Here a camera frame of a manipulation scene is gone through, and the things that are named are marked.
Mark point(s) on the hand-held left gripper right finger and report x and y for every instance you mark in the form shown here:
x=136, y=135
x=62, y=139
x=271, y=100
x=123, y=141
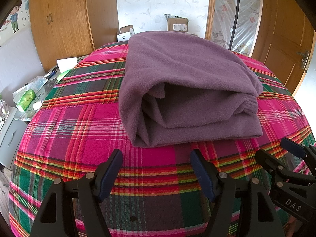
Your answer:
x=202, y=175

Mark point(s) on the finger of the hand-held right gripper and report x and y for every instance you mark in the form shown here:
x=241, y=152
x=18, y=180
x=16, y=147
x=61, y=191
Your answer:
x=266, y=160
x=293, y=148

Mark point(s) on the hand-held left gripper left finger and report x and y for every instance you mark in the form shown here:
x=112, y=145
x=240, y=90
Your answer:
x=111, y=175

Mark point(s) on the purple fleece blanket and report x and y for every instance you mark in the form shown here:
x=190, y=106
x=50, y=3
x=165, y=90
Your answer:
x=185, y=66

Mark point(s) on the pink plaid bed sheet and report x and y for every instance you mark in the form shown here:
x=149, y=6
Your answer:
x=81, y=133

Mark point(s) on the white cabinet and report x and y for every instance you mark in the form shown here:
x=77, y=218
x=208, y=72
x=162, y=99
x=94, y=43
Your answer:
x=12, y=138

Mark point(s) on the bamboo print side table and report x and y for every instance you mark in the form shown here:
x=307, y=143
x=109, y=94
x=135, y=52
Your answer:
x=39, y=96

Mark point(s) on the small green wipes packet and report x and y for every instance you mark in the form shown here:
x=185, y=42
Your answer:
x=27, y=98

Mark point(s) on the blue face mask pack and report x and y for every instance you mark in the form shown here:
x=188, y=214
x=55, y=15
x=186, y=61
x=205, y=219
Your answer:
x=38, y=82

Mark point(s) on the blue white pen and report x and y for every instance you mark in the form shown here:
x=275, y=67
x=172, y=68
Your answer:
x=49, y=74

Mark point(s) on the wooden door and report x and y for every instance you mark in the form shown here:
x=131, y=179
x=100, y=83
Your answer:
x=279, y=29

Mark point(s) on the green tissue pack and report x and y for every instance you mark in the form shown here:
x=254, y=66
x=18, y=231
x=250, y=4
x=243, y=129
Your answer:
x=65, y=63

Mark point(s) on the clear printed plastic door curtain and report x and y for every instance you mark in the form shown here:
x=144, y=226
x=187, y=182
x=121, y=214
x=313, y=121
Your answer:
x=246, y=24

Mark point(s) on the open white box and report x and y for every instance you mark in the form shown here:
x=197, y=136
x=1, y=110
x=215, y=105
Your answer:
x=123, y=37

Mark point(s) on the brown cardboard box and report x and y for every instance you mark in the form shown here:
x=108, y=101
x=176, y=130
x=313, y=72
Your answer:
x=176, y=24

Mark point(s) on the black curtain strip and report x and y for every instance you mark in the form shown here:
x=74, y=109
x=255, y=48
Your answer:
x=236, y=5

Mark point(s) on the wooden wardrobe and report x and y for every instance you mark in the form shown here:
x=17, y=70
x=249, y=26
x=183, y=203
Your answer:
x=69, y=17

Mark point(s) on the wooden door frame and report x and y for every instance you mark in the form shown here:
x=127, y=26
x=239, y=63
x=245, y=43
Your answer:
x=209, y=9

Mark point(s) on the cartoon wall sticker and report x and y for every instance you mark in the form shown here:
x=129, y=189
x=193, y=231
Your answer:
x=14, y=17

